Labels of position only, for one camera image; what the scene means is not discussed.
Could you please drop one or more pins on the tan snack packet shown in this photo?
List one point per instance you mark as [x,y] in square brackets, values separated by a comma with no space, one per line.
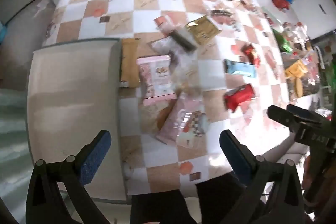
[130,64]

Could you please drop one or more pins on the pale green corrugated panel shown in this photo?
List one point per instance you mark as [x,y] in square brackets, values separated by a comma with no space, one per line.
[13,134]

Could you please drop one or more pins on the small red snack packet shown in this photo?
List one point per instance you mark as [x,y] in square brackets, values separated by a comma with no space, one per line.
[251,54]

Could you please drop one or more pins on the gold foil snack packet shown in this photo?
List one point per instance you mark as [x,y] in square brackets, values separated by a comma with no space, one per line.
[202,29]

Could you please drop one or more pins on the checkered tablecloth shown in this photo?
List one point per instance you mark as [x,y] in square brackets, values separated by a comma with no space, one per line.
[147,6]

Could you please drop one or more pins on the white cabinet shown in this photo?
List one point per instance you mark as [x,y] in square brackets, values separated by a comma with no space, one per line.
[312,8]

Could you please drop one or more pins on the clear packet with dark seaweed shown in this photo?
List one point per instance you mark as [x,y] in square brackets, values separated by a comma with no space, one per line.
[183,41]

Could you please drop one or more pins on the grey upholstered seat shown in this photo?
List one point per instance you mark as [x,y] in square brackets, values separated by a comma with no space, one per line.
[291,151]

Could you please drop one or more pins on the yellow snack packet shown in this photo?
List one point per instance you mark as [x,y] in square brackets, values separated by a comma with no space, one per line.
[295,70]

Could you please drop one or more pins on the large red snack packet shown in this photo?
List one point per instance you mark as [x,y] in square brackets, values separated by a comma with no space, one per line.
[239,98]

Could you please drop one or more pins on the green snack packet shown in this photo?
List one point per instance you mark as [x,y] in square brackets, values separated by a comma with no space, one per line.
[284,41]

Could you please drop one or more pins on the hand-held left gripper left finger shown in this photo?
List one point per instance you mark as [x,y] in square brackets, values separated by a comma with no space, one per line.
[97,155]

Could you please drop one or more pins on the person's dark trousers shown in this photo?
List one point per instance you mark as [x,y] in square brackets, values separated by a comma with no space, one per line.
[162,205]

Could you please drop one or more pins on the beige storage bin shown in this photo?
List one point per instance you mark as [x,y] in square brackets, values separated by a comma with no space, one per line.
[73,98]

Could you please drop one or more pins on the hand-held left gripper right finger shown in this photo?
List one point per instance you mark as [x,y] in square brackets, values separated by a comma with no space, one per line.
[235,158]

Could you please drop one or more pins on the clear bag of snacks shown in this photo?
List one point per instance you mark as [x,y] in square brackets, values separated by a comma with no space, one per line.
[307,82]

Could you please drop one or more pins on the orange-pink snack packet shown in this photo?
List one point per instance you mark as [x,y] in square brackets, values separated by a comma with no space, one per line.
[162,23]

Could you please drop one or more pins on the blue snack bar packet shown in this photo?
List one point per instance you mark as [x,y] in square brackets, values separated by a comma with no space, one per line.
[240,67]

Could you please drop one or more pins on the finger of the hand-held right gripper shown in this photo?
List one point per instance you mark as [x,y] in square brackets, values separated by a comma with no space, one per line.
[286,119]
[307,114]

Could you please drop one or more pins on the pink printed snack packet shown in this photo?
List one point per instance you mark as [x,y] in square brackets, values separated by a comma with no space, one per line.
[156,79]

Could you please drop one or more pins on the person's right forearm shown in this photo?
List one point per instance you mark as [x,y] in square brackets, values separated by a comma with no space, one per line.
[306,174]

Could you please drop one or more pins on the pink crinkly snack bag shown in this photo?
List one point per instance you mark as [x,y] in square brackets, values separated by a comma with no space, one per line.
[173,119]

